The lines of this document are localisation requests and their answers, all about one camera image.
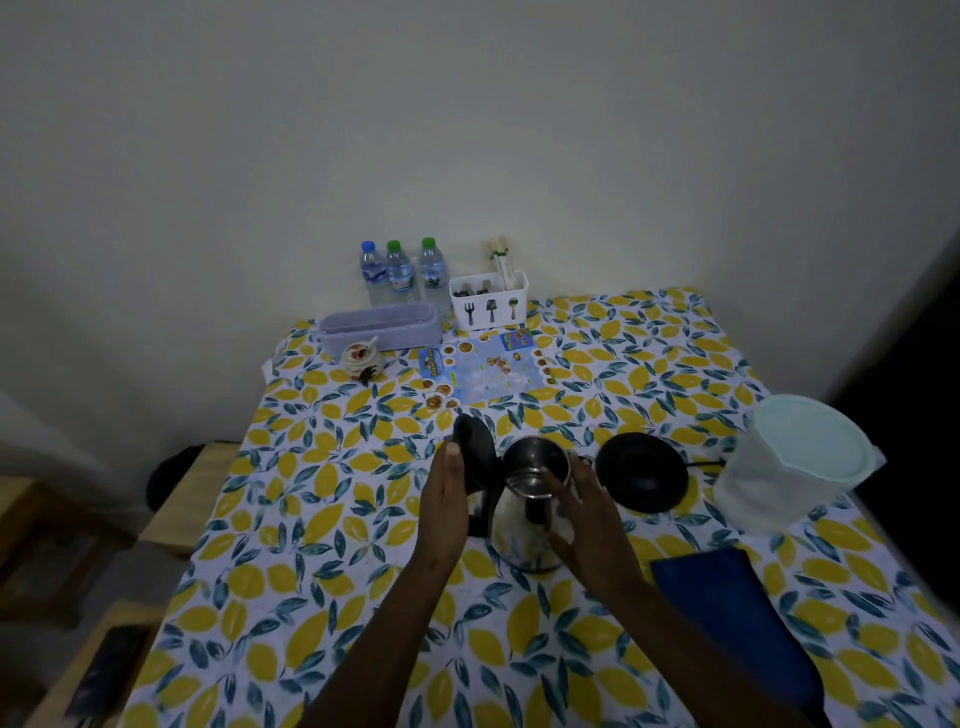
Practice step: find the wooden chair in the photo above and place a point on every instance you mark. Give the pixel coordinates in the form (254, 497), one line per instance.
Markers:
(52, 540)

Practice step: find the bundle of wooden chopsticks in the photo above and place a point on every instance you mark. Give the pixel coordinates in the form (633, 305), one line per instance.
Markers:
(501, 262)

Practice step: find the white plastic pitcher with lid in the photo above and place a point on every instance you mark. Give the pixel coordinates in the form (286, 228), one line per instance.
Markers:
(787, 472)

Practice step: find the person's left forearm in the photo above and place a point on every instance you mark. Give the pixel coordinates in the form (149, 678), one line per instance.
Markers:
(382, 645)

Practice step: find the person's right fingers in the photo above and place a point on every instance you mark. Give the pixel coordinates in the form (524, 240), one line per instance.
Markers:
(581, 491)

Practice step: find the dark cutlery in holder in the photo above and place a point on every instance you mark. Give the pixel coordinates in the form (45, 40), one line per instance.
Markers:
(474, 286)

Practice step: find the person's right hand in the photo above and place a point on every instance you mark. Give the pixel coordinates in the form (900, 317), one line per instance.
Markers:
(600, 540)

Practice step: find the blue cap water bottle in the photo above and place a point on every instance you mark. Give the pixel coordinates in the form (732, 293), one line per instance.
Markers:
(371, 274)

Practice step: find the stainless steel electric kettle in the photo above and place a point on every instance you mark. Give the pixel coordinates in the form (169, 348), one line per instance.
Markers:
(525, 517)

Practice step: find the person's left fingers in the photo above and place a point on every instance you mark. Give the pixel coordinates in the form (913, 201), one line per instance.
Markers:
(450, 480)

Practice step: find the person's right forearm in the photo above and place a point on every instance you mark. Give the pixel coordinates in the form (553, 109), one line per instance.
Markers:
(690, 660)

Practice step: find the wooden stool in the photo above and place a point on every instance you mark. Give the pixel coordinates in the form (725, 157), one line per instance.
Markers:
(191, 502)
(90, 675)

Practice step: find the green cap water bottle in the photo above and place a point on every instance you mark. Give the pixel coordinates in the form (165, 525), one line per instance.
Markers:
(433, 277)
(398, 274)

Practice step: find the white cutlery holder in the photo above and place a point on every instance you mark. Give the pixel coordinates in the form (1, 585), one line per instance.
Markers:
(491, 304)

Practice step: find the black phone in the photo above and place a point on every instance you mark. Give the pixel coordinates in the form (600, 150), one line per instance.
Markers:
(109, 671)

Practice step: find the lavender plastic lunch box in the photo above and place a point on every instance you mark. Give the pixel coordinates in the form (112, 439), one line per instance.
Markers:
(379, 330)

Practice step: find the black bag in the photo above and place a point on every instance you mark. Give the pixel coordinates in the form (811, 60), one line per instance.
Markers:
(171, 476)

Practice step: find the black round kettle base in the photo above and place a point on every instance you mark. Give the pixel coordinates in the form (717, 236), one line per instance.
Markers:
(642, 472)

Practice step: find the small condiment jar with spoon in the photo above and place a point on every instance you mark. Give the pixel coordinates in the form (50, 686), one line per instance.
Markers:
(362, 360)

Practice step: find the blue sticker sheet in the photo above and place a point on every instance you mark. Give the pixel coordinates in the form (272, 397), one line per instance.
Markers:
(487, 367)

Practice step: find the lemon print tablecloth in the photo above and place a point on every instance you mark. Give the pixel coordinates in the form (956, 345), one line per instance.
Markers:
(315, 525)

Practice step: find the person's left hand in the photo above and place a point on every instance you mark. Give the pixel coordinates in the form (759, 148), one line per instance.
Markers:
(442, 510)

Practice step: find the dark blue cloth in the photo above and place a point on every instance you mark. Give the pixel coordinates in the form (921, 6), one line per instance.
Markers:
(739, 615)

